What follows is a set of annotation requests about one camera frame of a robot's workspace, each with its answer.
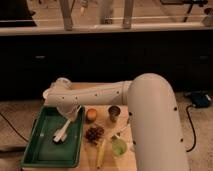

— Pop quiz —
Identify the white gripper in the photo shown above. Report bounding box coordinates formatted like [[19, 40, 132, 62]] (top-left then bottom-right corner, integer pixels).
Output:
[[57, 105, 81, 121]]

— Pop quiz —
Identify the white brush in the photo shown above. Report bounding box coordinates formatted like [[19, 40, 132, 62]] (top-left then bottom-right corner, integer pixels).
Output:
[[53, 119, 75, 143]]

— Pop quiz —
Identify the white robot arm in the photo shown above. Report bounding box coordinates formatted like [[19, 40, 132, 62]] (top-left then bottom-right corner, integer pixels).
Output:
[[43, 73, 190, 171]]

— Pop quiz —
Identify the green plastic tray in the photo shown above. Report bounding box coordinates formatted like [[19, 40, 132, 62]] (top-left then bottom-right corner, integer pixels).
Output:
[[21, 107, 85, 168]]

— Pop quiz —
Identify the orange fruit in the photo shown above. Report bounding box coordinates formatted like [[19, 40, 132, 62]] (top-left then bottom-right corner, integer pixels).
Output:
[[86, 108, 97, 122]]

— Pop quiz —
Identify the brown pine cone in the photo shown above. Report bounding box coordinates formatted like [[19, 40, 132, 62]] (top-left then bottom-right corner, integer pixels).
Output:
[[85, 126, 104, 144]]

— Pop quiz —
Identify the metal cup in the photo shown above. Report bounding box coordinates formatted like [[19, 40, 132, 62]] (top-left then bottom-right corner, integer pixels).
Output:
[[108, 106, 121, 123]]

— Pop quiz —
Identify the yellow banana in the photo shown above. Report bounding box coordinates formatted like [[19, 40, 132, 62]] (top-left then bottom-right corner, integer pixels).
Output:
[[96, 139, 106, 169]]

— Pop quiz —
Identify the black power adapter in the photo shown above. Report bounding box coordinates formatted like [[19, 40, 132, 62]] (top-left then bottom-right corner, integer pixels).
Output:
[[191, 92, 212, 108]]

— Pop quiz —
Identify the black cable left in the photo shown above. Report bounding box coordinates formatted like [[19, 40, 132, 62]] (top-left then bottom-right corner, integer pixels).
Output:
[[0, 112, 30, 144]]

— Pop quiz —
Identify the black cable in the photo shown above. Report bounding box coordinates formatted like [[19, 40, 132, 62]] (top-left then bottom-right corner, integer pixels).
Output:
[[0, 112, 30, 144], [185, 104, 198, 154]]

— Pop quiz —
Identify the black cable right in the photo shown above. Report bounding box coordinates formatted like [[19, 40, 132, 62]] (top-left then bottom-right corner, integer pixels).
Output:
[[185, 104, 198, 154]]

